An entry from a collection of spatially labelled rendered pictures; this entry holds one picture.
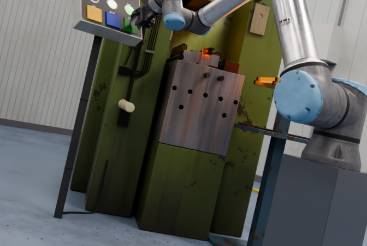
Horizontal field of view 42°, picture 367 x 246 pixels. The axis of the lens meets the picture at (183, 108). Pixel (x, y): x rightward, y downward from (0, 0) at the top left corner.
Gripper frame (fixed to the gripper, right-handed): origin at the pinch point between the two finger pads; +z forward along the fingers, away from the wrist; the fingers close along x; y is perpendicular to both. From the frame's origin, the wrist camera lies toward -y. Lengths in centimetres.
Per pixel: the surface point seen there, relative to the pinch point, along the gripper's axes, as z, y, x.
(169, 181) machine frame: 32, 68, 39
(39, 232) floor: 43, 93, -27
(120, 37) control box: 5.3, 6.4, -3.8
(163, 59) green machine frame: 20.9, 0.4, 33.8
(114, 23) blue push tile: 0.8, 2.6, -9.3
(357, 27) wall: 48, -132, 322
